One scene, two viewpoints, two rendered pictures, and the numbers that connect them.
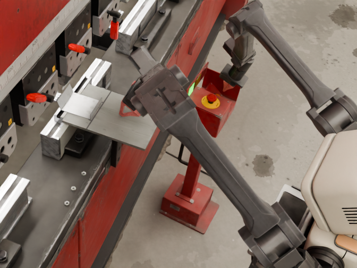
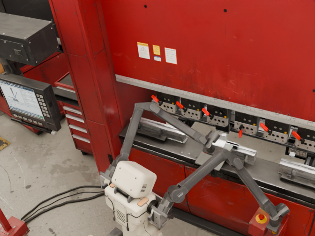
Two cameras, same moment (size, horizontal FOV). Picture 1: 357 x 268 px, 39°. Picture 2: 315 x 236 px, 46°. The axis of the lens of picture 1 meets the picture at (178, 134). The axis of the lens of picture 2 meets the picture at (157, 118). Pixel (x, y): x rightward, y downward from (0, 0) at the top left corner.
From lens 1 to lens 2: 2.35 m
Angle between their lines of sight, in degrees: 76
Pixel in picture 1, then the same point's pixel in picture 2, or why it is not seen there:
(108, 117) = not seen: hidden behind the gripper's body
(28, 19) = (185, 83)
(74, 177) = (194, 154)
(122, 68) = (266, 170)
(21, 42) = (181, 87)
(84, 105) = (219, 144)
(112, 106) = not seen: hidden behind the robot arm
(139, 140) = (199, 160)
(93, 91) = (228, 147)
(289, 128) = not seen: outside the picture
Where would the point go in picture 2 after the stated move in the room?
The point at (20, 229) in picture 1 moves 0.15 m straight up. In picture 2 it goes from (172, 142) to (170, 128)
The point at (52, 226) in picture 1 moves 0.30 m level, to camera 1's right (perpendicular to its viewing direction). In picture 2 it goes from (172, 149) to (160, 178)
